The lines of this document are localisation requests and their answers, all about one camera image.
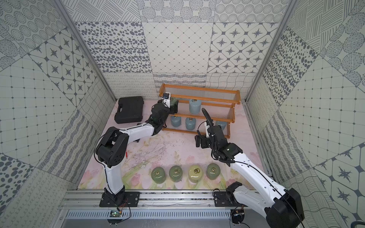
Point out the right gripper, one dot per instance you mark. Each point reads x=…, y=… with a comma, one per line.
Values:
x=204, y=145

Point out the blue canister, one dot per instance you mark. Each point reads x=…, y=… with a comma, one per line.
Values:
x=176, y=121
x=195, y=106
x=190, y=123
x=222, y=124

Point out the cream yellow canister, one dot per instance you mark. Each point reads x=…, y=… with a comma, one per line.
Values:
x=195, y=173

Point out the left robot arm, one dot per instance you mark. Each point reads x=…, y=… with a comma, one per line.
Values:
x=111, y=149

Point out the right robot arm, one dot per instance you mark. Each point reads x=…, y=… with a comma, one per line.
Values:
x=281, y=207

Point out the floral pink table mat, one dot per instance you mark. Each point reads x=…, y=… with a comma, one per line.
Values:
x=168, y=149

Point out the black plastic tool case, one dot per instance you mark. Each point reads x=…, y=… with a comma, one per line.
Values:
x=130, y=110

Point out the black connector module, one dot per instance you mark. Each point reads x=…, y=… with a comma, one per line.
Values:
x=237, y=216

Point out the green circuit board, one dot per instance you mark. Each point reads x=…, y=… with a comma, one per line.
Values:
x=114, y=217

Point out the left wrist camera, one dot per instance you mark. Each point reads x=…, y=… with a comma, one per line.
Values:
x=166, y=98

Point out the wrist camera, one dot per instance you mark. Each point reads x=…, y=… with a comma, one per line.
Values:
x=166, y=98
x=207, y=133

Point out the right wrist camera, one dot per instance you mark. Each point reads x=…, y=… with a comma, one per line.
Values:
x=207, y=133

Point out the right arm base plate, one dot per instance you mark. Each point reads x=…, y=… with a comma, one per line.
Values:
x=223, y=199

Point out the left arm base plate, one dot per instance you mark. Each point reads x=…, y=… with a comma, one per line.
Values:
x=130, y=199

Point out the aluminium mounting rail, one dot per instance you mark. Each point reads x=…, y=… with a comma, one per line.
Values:
x=89, y=199

